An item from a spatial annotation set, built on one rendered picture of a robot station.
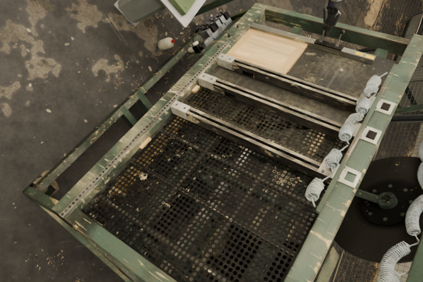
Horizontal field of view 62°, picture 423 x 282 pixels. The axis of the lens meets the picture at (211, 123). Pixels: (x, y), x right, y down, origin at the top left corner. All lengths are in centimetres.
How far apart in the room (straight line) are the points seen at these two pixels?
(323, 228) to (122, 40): 227
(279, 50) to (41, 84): 178
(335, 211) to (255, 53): 135
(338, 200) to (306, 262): 35
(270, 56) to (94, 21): 148
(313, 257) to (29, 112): 216
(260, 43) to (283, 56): 23
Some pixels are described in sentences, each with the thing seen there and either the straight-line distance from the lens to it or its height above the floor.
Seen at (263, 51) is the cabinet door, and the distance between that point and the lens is 267.
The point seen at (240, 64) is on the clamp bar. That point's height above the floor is 108.
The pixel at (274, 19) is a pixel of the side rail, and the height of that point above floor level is 94.
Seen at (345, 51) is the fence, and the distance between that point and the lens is 265.
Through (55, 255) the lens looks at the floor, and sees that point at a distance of 309.
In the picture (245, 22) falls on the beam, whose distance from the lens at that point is 291.
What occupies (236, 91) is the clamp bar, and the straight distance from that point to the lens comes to 229.
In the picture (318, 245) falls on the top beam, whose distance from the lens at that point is 170.
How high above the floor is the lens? 283
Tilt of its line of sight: 50 degrees down
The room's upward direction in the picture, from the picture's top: 88 degrees clockwise
